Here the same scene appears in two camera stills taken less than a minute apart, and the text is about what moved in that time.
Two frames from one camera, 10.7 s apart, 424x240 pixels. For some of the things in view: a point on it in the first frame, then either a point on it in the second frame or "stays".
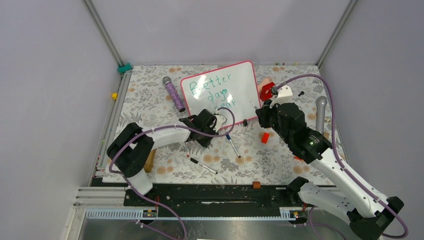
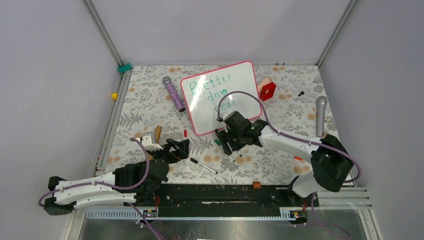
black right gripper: (263, 112) -> (224, 136)
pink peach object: (263, 82) stays
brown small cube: (256, 185) stays
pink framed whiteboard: (234, 86) stays
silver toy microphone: (321, 102) stays
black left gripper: (205, 143) -> (181, 153)
